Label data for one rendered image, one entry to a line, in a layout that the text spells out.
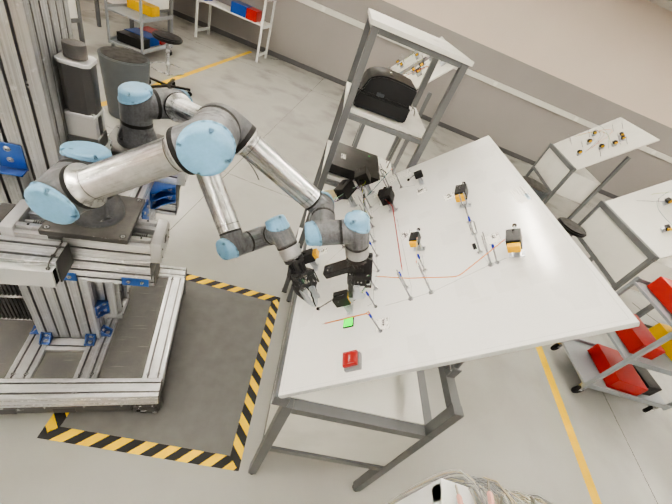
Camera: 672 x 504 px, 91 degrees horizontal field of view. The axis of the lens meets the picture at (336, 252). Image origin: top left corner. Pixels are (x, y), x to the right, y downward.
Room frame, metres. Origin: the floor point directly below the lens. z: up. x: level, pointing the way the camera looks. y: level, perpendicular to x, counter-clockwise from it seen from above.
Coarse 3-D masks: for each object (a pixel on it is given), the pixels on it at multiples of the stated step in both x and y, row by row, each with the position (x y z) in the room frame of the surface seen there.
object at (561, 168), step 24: (624, 120) 6.81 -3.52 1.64; (552, 144) 6.87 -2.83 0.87; (576, 144) 6.59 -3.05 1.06; (600, 144) 6.12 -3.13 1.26; (624, 144) 6.02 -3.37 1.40; (648, 144) 5.81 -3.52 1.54; (552, 168) 6.32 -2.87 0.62; (576, 168) 5.80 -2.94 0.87; (552, 192) 5.77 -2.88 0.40; (576, 192) 5.83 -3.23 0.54
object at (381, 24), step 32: (384, 32) 1.75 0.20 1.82; (416, 32) 2.06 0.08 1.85; (352, 64) 2.27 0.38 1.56; (352, 96) 1.74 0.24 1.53; (416, 96) 2.37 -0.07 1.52; (448, 96) 1.84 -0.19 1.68; (384, 128) 1.79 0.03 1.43; (416, 128) 1.93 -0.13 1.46; (384, 160) 2.35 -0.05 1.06; (416, 160) 1.84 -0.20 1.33
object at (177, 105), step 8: (160, 88) 1.25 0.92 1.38; (160, 96) 1.20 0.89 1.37; (168, 96) 1.21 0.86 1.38; (176, 96) 1.22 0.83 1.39; (184, 96) 1.25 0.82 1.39; (168, 104) 1.19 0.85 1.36; (176, 104) 1.18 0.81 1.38; (184, 104) 1.17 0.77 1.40; (192, 104) 1.17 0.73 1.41; (168, 112) 1.18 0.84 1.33; (176, 112) 1.17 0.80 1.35; (184, 112) 1.14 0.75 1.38; (192, 112) 1.12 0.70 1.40; (176, 120) 1.20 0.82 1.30; (184, 120) 1.15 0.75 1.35
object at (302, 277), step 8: (288, 264) 0.83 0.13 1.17; (296, 264) 0.82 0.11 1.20; (304, 264) 0.85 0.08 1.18; (296, 272) 0.84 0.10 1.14; (304, 272) 0.82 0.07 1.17; (312, 272) 0.85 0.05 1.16; (296, 280) 0.80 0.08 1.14; (304, 280) 0.81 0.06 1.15; (312, 280) 0.83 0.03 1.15; (304, 288) 0.80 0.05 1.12
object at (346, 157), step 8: (344, 144) 2.15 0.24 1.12; (336, 152) 1.98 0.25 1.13; (344, 152) 2.03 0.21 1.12; (352, 152) 2.08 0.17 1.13; (360, 152) 2.14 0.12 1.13; (336, 160) 1.87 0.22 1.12; (344, 160) 1.91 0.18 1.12; (352, 160) 1.96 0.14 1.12; (360, 160) 2.01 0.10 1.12; (368, 160) 2.07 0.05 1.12; (376, 160) 2.12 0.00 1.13; (336, 168) 1.81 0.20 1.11; (344, 168) 1.82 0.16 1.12; (352, 168) 1.86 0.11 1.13; (368, 168) 1.95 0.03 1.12; (376, 168) 2.00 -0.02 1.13; (344, 176) 1.82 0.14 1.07; (352, 176) 1.83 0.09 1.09; (376, 176) 1.89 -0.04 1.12
